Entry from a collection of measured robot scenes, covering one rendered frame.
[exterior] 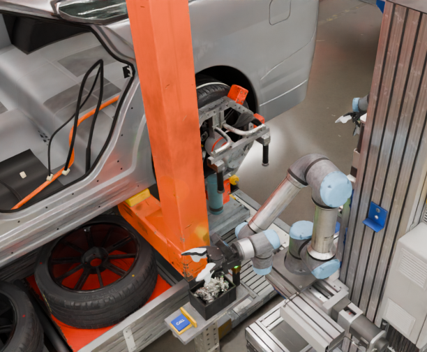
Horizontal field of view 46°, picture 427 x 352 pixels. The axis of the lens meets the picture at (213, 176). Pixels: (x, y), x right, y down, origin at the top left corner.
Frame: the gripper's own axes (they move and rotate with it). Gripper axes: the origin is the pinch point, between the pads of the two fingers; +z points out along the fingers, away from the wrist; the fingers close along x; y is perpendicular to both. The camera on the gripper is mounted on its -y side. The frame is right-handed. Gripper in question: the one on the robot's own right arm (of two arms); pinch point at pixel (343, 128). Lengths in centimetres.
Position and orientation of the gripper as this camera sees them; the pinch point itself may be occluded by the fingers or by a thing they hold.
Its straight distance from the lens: 310.9
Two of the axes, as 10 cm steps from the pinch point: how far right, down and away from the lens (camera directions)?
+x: 7.9, 4.8, 3.7
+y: -0.2, 6.3, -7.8
